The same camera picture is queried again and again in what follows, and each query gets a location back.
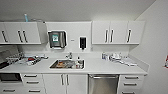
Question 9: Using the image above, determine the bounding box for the stainless steel dishwasher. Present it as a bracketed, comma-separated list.
[87, 73, 121, 94]

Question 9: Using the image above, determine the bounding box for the black soap dispenser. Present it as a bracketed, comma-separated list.
[78, 36, 89, 52]

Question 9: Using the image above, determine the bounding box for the chrome faucet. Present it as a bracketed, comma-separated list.
[64, 51, 74, 61]

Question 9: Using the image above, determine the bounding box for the steel kitchen sink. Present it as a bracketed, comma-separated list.
[49, 58, 86, 71]

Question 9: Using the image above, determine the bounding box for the blue white bottle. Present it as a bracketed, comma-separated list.
[101, 51, 108, 61]

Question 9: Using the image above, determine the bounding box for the small clear bottle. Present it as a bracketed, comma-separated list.
[106, 53, 111, 61]

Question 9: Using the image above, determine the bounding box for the steel paper towel dispenser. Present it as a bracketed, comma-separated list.
[47, 30, 68, 51]

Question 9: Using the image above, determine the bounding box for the orange-brown bowl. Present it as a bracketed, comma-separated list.
[55, 61, 67, 69]

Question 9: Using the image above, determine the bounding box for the white double-door base cabinet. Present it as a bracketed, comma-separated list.
[42, 73, 89, 94]

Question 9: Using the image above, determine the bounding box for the red cup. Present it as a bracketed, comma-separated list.
[27, 56, 36, 63]

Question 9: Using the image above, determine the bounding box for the light blue bottle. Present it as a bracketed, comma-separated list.
[23, 13, 30, 23]

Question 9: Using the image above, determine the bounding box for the black built-in microwave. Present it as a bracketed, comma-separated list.
[0, 72, 23, 83]

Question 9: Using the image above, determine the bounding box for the wire dish rack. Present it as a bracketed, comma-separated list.
[5, 52, 49, 67]

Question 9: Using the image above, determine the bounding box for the red white wall sign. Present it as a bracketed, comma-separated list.
[163, 54, 168, 70]

